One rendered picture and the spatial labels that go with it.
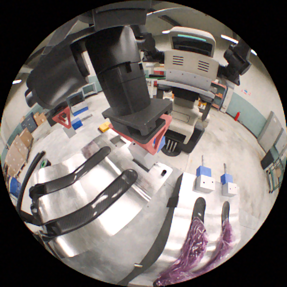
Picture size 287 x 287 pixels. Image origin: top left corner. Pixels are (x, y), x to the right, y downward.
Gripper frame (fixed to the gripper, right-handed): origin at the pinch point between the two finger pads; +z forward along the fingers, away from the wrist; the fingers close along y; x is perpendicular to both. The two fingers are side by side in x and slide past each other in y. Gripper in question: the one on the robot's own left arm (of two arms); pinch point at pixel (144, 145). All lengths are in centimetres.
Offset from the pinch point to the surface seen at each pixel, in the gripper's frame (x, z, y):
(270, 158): 230, 128, 294
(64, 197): -23.0, -0.7, -5.6
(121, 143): -0.8, 5.6, -11.9
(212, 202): 0.4, 12.0, 21.7
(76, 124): -8.6, -5.6, -25.6
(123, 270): -33.9, 11.6, 17.9
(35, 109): -226, -157, -675
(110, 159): -7.2, 2.6, -7.0
